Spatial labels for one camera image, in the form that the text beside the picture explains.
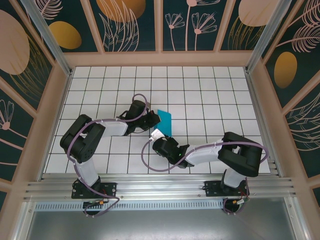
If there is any blue paper sheet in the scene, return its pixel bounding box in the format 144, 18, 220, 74
154, 108, 174, 138

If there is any grey metal panel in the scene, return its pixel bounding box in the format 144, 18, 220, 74
22, 209, 303, 240

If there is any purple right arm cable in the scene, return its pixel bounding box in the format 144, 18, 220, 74
141, 136, 270, 216

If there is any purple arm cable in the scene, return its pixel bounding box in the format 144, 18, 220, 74
141, 136, 270, 216
66, 93, 152, 218

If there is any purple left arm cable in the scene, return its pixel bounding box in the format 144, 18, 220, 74
66, 93, 152, 218

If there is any aluminium mounting rail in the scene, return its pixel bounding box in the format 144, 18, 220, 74
23, 173, 297, 201

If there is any slotted grey cable duct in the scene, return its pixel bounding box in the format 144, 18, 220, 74
34, 199, 226, 211

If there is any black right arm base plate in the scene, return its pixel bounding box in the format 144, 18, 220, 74
203, 180, 250, 198

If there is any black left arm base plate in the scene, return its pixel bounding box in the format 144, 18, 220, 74
71, 181, 118, 200

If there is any aluminium side rail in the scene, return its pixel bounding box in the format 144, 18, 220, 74
246, 71, 281, 177

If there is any aluminium corner post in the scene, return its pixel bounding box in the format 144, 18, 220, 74
245, 0, 292, 75
21, 0, 74, 77

